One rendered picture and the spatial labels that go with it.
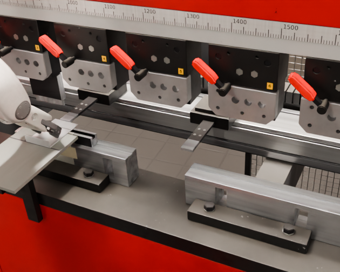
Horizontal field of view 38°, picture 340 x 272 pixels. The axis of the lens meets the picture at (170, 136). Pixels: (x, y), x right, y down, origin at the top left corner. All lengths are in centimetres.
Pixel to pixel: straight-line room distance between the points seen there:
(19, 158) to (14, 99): 28
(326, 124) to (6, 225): 105
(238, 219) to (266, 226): 7
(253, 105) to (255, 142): 41
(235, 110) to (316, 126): 17
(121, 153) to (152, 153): 169
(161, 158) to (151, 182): 160
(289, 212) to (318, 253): 11
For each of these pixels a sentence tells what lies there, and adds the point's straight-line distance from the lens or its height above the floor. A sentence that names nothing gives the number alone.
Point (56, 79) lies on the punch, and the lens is 135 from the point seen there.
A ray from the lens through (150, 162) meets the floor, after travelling 296.
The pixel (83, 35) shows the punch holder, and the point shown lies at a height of 132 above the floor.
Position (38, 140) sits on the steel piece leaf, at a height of 102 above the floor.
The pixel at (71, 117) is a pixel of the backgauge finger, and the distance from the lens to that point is 148.
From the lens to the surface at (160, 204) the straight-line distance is 131.
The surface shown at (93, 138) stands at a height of 99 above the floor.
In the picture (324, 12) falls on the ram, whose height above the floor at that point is 143.
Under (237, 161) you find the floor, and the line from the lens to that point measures 295.
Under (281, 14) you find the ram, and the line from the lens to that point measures 96.
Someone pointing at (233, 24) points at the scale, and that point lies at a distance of 99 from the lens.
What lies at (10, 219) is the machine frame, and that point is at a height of 72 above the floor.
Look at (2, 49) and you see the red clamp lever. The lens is 133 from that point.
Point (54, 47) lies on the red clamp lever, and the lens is 121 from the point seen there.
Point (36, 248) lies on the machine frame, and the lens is 162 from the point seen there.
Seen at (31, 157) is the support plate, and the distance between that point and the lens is 135.
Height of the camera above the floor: 173
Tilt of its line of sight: 33 degrees down
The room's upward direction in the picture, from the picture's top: 4 degrees counter-clockwise
